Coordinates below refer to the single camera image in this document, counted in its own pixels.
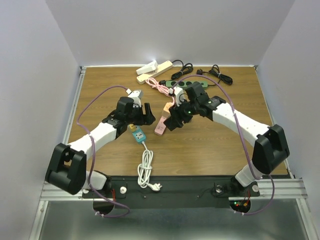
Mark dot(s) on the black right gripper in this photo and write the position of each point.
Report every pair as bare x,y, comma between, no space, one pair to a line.
176,114

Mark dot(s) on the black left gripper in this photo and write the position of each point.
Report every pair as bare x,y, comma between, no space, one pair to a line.
149,118

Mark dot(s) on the pink power strip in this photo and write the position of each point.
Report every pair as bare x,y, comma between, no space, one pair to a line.
160,127

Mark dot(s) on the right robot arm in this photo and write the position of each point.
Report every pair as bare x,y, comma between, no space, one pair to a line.
265,146

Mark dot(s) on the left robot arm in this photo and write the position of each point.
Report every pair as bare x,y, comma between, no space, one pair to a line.
67,168

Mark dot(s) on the small yellow plug adapter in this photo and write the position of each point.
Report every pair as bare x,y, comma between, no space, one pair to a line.
132,127

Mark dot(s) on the cream power strip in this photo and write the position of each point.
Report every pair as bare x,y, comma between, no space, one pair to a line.
161,68

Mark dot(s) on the white wedge adapter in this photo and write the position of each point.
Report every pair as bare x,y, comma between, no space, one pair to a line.
150,67

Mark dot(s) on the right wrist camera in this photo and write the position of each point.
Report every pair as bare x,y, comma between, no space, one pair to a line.
179,95

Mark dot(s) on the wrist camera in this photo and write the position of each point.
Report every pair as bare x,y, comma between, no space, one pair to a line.
136,95
179,95

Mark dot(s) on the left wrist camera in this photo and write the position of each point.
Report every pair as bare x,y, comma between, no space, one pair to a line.
136,95

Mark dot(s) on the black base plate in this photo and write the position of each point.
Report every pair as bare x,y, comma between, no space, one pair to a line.
190,191

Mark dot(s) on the aluminium frame rail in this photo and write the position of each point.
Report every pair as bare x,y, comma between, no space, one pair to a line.
43,204

